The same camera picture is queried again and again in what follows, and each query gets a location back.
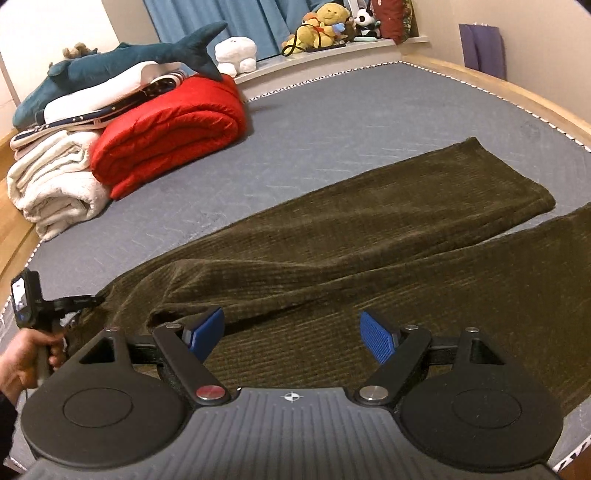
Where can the panda plush toy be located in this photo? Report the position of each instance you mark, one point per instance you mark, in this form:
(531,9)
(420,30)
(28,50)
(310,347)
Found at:
(365,23)

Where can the red folded quilt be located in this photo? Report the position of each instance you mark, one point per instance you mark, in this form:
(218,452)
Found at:
(171,134)

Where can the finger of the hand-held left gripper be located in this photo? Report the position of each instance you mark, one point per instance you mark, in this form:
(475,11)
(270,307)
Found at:
(76,303)

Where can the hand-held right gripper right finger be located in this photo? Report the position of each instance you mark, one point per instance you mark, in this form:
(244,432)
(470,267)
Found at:
(378,339)

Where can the navy star-print folded blanket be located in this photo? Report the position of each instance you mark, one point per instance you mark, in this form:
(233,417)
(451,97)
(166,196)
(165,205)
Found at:
(157,86)

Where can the grey quilted mattress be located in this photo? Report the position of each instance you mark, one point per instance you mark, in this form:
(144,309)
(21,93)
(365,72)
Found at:
(346,124)

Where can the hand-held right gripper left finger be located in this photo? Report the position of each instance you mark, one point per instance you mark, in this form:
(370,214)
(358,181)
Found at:
(207,332)

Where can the blue curtain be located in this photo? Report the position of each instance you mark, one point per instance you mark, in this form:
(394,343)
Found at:
(254,18)

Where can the wooden bed frame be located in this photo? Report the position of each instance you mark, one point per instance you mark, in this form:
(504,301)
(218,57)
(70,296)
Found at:
(508,90)

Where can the white window sill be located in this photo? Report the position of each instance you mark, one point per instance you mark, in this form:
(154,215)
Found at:
(332,55)

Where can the person's left hand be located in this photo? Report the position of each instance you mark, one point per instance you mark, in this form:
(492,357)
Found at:
(21,364)

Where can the blue shark plush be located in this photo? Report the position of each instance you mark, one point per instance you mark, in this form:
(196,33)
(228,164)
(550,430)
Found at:
(115,57)

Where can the small brown plush toy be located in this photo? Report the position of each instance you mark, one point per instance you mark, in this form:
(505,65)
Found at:
(78,50)

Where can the white pillow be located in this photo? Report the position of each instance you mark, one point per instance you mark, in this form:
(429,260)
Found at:
(115,87)

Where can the white round plush toy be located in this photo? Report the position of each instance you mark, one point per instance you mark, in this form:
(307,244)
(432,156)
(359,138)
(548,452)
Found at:
(235,55)

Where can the white folded fleece blanket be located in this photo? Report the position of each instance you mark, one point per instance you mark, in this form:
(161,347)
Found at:
(64,207)
(51,159)

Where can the yellow plush toy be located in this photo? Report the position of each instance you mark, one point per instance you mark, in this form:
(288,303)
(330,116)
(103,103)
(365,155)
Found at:
(323,25)

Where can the red cushion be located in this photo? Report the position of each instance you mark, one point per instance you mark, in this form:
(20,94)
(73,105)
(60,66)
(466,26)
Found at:
(392,21)

